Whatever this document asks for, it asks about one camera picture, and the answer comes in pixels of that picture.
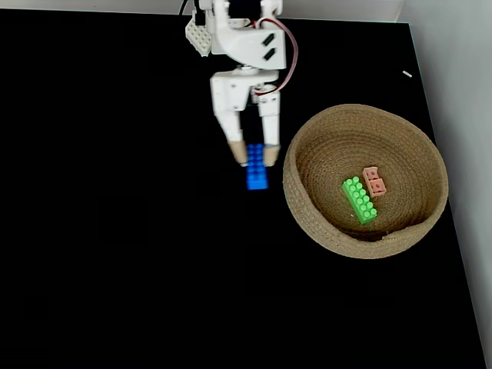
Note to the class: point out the blue lego block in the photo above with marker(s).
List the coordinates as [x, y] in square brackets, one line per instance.
[256, 173]

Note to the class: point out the green lego block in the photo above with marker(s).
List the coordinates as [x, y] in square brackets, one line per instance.
[360, 200]

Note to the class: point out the pink lego block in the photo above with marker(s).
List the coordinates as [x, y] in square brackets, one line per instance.
[374, 184]

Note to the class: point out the small white tape piece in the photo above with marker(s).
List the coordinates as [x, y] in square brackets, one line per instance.
[407, 74]

